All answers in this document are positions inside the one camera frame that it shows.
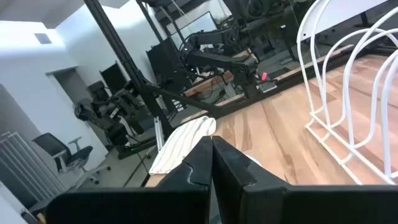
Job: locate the white desk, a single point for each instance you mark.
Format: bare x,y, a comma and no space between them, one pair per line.
342,12

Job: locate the white striped dish cloth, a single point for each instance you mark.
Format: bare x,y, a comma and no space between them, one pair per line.
183,140

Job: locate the white ribbed panel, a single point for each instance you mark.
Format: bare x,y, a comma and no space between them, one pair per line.
25,165

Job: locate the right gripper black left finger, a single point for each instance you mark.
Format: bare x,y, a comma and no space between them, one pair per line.
140,208

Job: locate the black background robot rig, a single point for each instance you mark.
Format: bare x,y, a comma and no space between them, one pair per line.
109,121

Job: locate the black mesh office chair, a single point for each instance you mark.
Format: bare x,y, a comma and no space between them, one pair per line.
49,144

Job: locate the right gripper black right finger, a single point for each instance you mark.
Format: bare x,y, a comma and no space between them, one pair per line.
280,205

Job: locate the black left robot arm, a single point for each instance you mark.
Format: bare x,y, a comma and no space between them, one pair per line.
217,60

